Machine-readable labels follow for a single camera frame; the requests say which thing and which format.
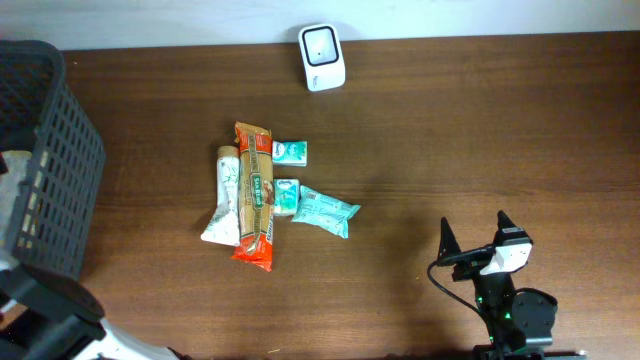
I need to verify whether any small teal tissue pack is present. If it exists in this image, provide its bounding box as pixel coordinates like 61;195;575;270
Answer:
274;179;300;216

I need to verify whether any white tube with cork cap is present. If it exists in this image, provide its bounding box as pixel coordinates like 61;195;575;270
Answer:
200;146;240;247

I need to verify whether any white barcode scanner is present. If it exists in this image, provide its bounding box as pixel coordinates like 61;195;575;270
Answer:
298;23;346;92

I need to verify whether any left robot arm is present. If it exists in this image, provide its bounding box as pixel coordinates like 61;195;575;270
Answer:
1;263;185;360

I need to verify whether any black right camera cable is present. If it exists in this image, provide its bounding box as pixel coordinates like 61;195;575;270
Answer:
426;245;496;317

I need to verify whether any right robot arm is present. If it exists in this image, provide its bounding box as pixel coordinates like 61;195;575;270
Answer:
427;210;586;360

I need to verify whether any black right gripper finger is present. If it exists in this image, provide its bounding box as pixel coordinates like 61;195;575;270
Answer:
493;210;523;246
437;217;461;264

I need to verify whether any teal wet wipes pouch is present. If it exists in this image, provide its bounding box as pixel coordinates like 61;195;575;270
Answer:
292;185;361;239

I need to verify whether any grey plastic basket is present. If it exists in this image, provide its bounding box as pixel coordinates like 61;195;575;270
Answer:
1;40;106;278

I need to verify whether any orange spaghetti package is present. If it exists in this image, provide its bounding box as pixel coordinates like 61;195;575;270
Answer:
232;122;275;272

